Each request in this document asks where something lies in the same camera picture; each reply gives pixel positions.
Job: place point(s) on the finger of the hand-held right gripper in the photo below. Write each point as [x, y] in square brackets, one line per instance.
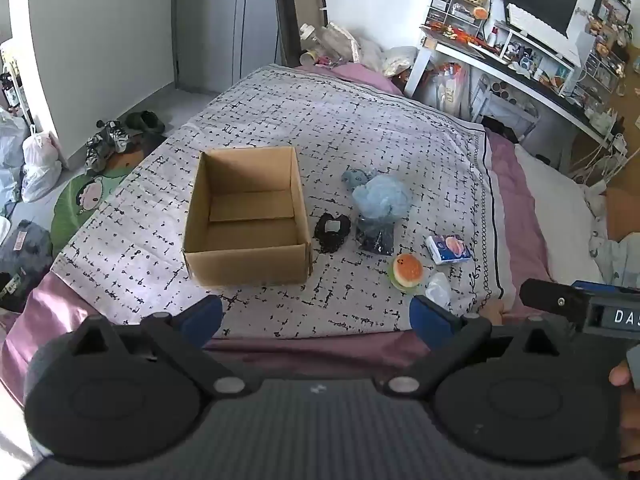
[552, 300]

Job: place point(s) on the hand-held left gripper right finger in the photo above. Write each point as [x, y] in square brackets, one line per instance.
[430, 321]

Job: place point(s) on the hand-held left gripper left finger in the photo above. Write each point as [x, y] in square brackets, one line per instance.
[202, 317]

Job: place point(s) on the orange burger squishy toy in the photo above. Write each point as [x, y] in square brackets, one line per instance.
[406, 270]

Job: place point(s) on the brown cardboard box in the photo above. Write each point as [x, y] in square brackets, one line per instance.
[250, 262]

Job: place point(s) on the dark plastic bag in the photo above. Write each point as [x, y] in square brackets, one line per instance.
[374, 237]

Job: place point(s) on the black crochet coaster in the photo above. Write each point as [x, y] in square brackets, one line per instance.
[332, 235]

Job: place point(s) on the light blue plush toy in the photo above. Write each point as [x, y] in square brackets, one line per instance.
[382, 197]

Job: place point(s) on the blue denim fish toy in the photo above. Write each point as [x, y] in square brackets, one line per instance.
[356, 177]

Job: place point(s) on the person's right hand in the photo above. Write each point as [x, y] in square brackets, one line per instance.
[620, 376]

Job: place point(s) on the clear plastic packet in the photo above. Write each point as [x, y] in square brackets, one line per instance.
[439, 290]

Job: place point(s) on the white comforter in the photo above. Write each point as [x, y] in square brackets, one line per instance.
[555, 200]

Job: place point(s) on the green cartoon cloth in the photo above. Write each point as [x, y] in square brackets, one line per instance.
[75, 205]

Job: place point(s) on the dark fabric bag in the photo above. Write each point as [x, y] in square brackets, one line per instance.
[25, 255]

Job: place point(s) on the pair of grey sneakers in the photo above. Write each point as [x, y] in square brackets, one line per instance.
[105, 142]

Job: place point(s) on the dark green slippers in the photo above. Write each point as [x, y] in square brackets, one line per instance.
[145, 121]

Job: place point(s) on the white black-patterned blanket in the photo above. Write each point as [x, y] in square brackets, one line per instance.
[350, 125]

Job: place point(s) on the white plastic bag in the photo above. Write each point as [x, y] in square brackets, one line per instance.
[40, 165]

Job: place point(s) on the clear snack bag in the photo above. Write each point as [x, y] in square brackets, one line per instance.
[447, 85]

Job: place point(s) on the cream pillow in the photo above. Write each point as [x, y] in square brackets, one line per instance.
[399, 60]

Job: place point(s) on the white desk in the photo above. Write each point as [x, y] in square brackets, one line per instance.
[425, 57]

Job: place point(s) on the white keyboard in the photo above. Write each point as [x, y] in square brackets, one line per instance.
[537, 30]

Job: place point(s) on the grey wardrobe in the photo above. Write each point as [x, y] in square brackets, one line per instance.
[225, 25]

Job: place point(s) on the clear drawer organizer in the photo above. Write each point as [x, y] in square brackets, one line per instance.
[452, 10]

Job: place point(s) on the flat cardboard sheet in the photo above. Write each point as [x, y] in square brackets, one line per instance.
[302, 5]

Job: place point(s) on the black picture frame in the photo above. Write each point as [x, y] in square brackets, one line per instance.
[611, 7]

